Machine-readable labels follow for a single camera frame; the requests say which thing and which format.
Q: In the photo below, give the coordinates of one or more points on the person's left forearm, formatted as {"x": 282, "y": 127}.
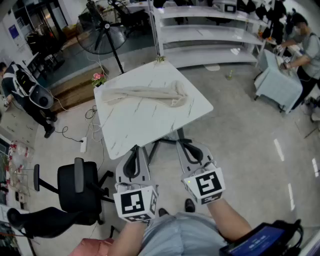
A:
{"x": 130, "y": 237}

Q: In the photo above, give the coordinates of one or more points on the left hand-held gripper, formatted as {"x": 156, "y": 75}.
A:
{"x": 132, "y": 202}

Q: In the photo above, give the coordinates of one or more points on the person's light blue shirt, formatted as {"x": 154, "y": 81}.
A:
{"x": 180, "y": 237}

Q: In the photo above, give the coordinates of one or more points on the light blue covered table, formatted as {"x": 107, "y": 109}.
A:
{"x": 277, "y": 85}

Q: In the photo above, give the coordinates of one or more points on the pink flower potted plant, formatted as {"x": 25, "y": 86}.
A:
{"x": 98, "y": 77}

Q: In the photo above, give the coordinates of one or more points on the white power strip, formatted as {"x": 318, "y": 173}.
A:
{"x": 83, "y": 145}

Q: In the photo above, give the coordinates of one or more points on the black office chair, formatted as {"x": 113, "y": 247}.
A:
{"x": 72, "y": 197}

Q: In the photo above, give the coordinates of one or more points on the small green bottle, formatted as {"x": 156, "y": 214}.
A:
{"x": 229, "y": 75}

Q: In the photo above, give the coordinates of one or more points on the person's right forearm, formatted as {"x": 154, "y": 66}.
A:
{"x": 227, "y": 220}

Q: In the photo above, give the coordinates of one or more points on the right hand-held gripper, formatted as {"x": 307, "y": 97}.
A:
{"x": 208, "y": 185}

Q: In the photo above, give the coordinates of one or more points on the white metal shelving unit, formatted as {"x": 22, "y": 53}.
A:
{"x": 205, "y": 35}

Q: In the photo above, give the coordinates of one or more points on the pile of clear water bottles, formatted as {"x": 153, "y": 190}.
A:
{"x": 21, "y": 157}

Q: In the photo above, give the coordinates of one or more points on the black standing fan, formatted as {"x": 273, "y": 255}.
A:
{"x": 100, "y": 37}

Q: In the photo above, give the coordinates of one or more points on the small green potted plant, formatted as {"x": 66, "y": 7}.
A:
{"x": 160, "y": 59}

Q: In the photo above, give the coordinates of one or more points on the beige towel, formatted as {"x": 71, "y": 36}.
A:
{"x": 140, "y": 93}

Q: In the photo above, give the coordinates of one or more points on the person's left black shoe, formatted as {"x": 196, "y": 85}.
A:
{"x": 163, "y": 212}

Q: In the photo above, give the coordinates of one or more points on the grey locker cabinet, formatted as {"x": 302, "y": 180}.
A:
{"x": 17, "y": 130}

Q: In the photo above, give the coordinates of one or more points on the black chest-worn tablet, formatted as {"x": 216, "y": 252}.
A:
{"x": 255, "y": 242}

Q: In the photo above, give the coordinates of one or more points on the person's black shoe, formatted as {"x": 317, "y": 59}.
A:
{"x": 189, "y": 205}
{"x": 163, "y": 212}

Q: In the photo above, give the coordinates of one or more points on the person's right black shoe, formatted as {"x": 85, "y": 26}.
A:
{"x": 189, "y": 205}

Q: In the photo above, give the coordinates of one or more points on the wooden step platform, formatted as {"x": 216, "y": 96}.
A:
{"x": 72, "y": 92}

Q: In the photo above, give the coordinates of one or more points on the pink cloth bag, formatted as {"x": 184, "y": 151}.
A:
{"x": 95, "y": 247}

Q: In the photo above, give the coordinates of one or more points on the black table base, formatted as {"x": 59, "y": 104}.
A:
{"x": 165, "y": 141}

